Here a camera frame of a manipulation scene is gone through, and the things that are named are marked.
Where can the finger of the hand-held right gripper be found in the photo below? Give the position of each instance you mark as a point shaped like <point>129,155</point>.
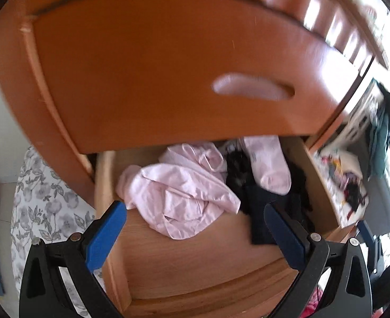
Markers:
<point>365,235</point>

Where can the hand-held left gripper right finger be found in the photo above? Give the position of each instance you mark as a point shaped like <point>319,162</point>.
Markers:
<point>286,235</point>

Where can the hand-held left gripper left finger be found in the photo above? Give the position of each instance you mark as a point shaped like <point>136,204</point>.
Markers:
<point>105,238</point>

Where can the black lace underwear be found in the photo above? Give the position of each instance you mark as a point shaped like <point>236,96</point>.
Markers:
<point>268,212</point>
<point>238,172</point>

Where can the pink garment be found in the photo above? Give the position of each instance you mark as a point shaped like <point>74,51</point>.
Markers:
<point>175,198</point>

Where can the pile of colourful small things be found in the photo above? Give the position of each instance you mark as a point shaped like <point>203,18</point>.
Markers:
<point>344,179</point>

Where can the pink socks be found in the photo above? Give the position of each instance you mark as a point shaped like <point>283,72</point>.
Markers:
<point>268,169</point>

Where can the grey floral bedsheet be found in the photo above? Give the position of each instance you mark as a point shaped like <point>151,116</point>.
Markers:
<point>42,205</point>

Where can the red floral blanket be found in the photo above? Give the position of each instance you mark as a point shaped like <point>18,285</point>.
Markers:
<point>312,308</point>

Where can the dark green garment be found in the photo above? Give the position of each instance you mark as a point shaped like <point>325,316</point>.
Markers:
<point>380,145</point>

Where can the white plastic rack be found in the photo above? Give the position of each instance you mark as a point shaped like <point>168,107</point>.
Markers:
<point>354,129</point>

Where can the wooden nightstand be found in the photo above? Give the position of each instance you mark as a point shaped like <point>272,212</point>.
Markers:
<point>16,73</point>

